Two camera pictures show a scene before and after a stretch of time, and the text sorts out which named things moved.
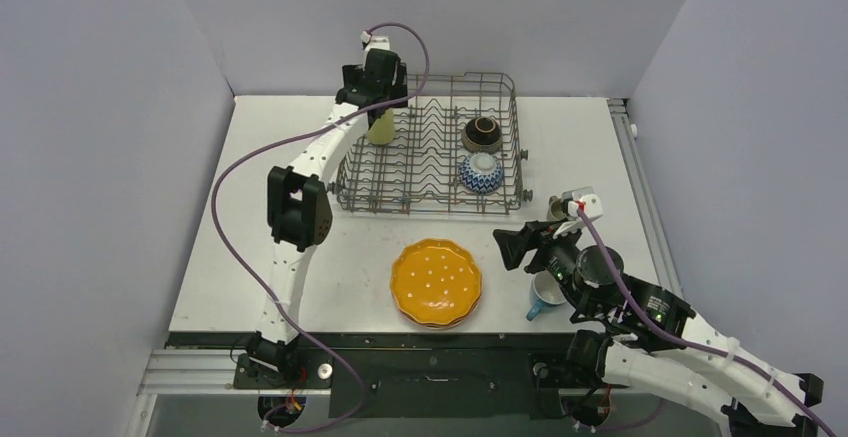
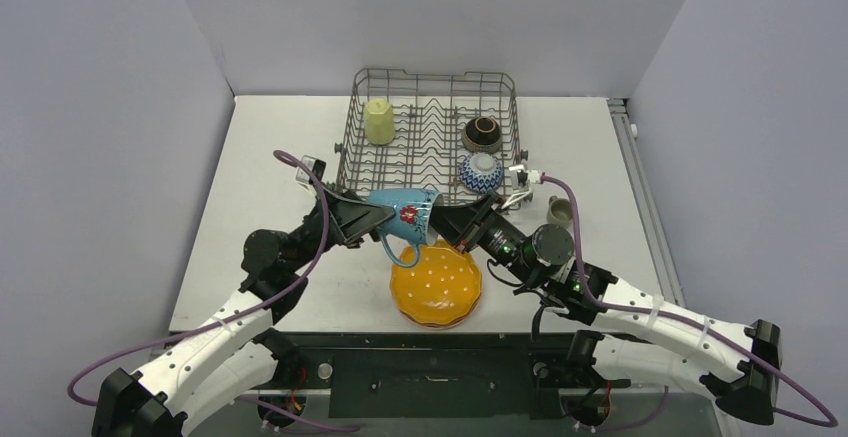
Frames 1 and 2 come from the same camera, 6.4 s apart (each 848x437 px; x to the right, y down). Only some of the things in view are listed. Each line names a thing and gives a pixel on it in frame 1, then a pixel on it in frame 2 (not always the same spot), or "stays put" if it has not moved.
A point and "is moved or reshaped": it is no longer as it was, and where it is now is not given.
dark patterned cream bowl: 482,135 stays put
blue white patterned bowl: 480,173 stays put
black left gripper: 397,91 to 350,219
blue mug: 544,292 is moved or reshaped
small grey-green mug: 555,211 stays put
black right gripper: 538,248 to 478,224
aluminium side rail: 657,240 stays put
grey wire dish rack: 457,150 stays put
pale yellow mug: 382,131 stays put
